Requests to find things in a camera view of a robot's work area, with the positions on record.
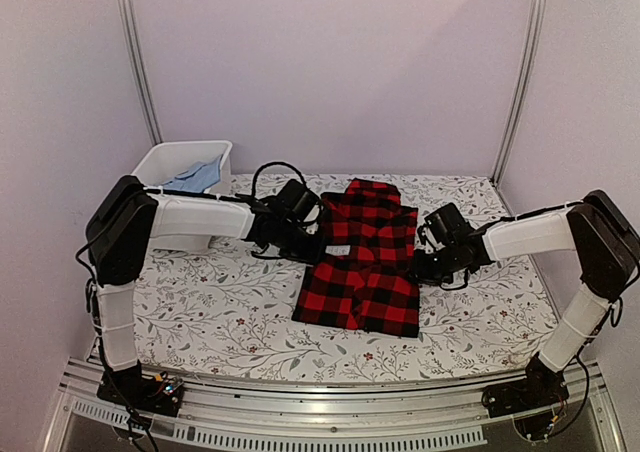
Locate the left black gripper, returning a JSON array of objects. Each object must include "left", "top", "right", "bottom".
[{"left": 277, "top": 221, "right": 330, "bottom": 266}]

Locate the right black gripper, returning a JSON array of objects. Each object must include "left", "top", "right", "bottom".
[{"left": 405, "top": 243, "right": 461, "bottom": 287}]

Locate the red black plaid shirt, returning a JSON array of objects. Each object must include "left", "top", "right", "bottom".
[{"left": 292, "top": 178, "right": 420, "bottom": 338}]

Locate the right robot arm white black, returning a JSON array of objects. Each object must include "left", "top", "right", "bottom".
[{"left": 410, "top": 190, "right": 639, "bottom": 408}]

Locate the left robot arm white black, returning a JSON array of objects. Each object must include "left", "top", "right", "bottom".
[{"left": 76, "top": 175, "right": 325, "bottom": 406}]

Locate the floral patterned table cloth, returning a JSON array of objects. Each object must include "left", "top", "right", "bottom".
[{"left": 132, "top": 173, "right": 561, "bottom": 383}]

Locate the light blue shirt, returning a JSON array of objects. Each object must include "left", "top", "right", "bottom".
[{"left": 161, "top": 155, "right": 222, "bottom": 193}]

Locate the white plastic bin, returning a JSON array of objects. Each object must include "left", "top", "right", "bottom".
[{"left": 132, "top": 140, "right": 233, "bottom": 253}]

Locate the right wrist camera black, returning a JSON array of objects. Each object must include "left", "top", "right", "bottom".
[{"left": 424, "top": 203, "right": 474, "bottom": 246}]

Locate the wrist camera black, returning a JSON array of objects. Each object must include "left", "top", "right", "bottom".
[
  {"left": 275, "top": 179, "right": 318, "bottom": 222},
  {"left": 424, "top": 203, "right": 474, "bottom": 246}
]

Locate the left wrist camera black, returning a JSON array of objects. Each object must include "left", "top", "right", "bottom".
[{"left": 275, "top": 179, "right": 318, "bottom": 222}]

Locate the left black looped cable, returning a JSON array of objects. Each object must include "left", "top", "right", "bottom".
[{"left": 249, "top": 160, "right": 309, "bottom": 203}]

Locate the aluminium front rail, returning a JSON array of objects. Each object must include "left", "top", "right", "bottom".
[{"left": 47, "top": 357, "right": 616, "bottom": 442}]

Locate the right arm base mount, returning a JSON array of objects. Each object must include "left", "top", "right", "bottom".
[{"left": 481, "top": 367, "right": 569, "bottom": 418}]

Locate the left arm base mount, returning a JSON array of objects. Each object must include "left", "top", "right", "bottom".
[{"left": 97, "top": 364, "right": 184, "bottom": 417}]

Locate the perforated metal cable tray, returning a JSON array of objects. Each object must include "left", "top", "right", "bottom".
[{"left": 69, "top": 396, "right": 489, "bottom": 448}]

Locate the left aluminium frame post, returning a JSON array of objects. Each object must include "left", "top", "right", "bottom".
[{"left": 117, "top": 0, "right": 163, "bottom": 146}]

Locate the aluminium frame post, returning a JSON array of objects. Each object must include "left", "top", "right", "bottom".
[
  {"left": 117, "top": 0, "right": 163, "bottom": 146},
  {"left": 491, "top": 0, "right": 547, "bottom": 188}
]

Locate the right aluminium frame post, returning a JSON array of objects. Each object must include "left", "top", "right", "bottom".
[{"left": 491, "top": 0, "right": 547, "bottom": 188}]

